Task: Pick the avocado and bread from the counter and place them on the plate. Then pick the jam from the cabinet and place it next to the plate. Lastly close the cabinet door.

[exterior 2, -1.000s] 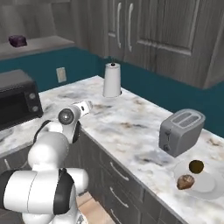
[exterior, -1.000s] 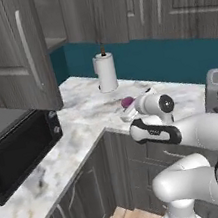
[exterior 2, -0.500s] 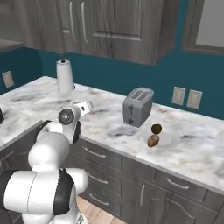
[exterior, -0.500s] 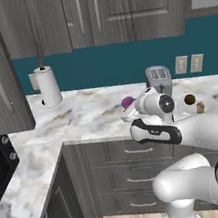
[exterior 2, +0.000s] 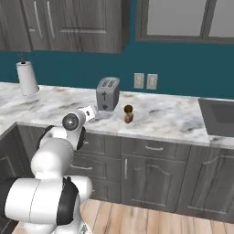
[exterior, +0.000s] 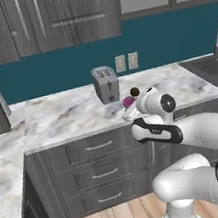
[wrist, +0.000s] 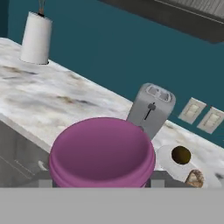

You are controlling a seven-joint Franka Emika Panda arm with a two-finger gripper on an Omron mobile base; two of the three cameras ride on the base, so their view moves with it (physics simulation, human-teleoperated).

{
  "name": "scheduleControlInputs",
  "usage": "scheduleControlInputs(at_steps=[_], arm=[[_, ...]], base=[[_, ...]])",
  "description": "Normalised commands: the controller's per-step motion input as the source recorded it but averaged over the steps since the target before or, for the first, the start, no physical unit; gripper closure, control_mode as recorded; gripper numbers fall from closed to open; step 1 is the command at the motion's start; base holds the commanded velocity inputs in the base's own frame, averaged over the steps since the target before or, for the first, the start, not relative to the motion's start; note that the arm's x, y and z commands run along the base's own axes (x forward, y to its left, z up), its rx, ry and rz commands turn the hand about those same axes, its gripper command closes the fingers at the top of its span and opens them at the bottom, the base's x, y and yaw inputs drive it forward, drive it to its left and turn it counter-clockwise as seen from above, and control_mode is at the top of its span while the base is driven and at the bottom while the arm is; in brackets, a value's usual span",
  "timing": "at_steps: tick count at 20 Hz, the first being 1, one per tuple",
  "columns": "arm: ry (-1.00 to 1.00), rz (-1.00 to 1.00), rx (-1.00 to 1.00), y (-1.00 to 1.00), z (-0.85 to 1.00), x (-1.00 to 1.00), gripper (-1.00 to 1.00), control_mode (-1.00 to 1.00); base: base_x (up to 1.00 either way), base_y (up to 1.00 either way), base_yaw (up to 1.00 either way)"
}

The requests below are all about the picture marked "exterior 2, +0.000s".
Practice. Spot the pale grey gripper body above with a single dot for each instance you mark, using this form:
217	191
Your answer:
105	115

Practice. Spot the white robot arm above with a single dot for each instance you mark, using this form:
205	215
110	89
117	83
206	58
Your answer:
51	158

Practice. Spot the dark round avocado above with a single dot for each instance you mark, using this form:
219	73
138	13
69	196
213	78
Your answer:
128	108

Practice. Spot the grey base cabinet door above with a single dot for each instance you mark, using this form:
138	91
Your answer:
152	182

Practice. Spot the grey corner base cabinet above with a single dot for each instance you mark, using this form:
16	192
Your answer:
13	152

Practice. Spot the grey sink cabinet door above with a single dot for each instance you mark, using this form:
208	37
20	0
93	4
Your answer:
210	186

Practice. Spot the grey metal toaster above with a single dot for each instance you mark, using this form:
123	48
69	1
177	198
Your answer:
107	93

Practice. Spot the grey drawer front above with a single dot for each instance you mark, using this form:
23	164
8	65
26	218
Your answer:
100	167
103	143
164	148
106	190

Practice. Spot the white paper towel roll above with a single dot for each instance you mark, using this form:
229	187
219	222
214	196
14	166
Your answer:
27	79

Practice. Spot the dark grey sink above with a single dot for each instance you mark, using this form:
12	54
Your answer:
219	117

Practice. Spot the grey framed window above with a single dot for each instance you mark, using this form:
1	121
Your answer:
182	18

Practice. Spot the white wall socket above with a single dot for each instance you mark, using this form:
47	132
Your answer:
151	81
139	80

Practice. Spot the wide grey wall cabinet door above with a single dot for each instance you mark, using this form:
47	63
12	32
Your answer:
88	24

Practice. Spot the narrow grey wall cabinet door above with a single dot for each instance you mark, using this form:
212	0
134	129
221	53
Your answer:
33	24

